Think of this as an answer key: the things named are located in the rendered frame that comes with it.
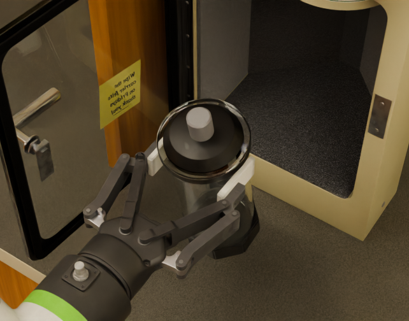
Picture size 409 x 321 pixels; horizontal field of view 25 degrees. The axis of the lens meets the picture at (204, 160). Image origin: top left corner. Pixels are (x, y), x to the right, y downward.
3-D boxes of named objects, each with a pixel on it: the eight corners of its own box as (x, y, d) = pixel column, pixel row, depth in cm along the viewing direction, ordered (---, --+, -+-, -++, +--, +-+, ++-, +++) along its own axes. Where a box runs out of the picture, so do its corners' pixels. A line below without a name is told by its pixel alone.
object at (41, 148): (57, 173, 115) (51, 143, 111) (44, 184, 114) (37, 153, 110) (46, 165, 116) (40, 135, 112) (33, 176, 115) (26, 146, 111)
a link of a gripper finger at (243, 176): (216, 193, 104) (222, 197, 104) (250, 155, 108) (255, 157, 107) (216, 210, 106) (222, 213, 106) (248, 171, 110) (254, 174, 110)
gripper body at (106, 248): (130, 281, 94) (181, 220, 99) (64, 243, 97) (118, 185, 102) (134, 320, 99) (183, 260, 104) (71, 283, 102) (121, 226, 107)
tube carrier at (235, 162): (209, 173, 128) (190, 84, 109) (277, 208, 124) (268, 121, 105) (165, 234, 124) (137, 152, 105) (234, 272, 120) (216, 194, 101)
